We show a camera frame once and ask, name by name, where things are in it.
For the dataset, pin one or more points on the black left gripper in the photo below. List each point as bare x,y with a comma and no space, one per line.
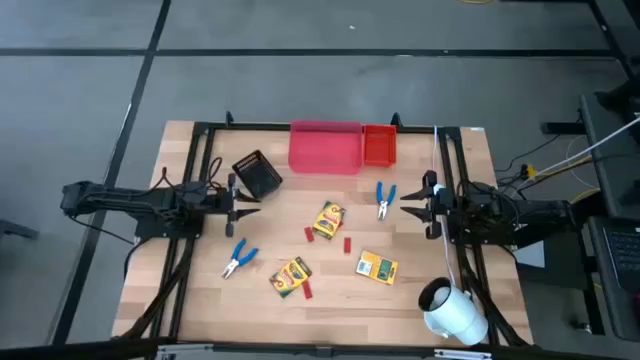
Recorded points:
231,205

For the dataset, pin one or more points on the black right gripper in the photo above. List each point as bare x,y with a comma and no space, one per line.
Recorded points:
442,207

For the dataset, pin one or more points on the black mesh tray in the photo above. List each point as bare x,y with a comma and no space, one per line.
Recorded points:
257,175

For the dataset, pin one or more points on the yellow crayon box green panel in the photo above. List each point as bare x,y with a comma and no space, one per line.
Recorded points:
376,267

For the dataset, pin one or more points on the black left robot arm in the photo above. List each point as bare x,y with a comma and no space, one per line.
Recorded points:
130,200

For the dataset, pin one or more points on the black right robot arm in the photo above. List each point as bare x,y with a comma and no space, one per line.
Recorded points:
520,210

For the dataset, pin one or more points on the white round puck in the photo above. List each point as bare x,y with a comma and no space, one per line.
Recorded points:
439,189

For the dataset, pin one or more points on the small red plastic bin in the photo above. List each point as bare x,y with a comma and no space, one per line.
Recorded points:
379,145

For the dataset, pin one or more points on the pink translucent plastic bin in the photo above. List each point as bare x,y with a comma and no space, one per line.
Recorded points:
325,150

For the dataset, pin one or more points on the yellow plug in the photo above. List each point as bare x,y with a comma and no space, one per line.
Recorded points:
530,172

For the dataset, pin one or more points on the white paper sheet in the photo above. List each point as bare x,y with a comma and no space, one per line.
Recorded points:
531,256

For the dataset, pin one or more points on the black desk foot bar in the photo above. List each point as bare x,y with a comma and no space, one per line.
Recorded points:
562,128

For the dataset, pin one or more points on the black desk beam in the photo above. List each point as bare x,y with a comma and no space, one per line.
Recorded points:
585,210

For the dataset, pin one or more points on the dark grey desk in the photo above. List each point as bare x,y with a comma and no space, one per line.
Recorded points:
612,165

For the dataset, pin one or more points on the black caster wheel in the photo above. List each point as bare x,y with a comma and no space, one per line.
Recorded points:
582,327

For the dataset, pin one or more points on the dark laptop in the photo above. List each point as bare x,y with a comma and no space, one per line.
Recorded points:
625,250

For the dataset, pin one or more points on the dark stand foot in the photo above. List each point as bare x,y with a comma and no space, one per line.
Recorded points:
17,230

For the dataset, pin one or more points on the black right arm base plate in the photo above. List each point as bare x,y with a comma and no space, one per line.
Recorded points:
495,241

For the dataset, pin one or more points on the black aluminium table frame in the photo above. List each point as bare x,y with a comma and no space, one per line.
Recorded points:
270,126

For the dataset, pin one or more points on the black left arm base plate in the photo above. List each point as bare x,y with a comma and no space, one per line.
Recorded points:
150,233

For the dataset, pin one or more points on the silver bracket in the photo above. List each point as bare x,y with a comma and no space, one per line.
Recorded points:
462,354
185,350

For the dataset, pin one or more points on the black rail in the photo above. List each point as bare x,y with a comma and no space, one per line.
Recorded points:
75,350

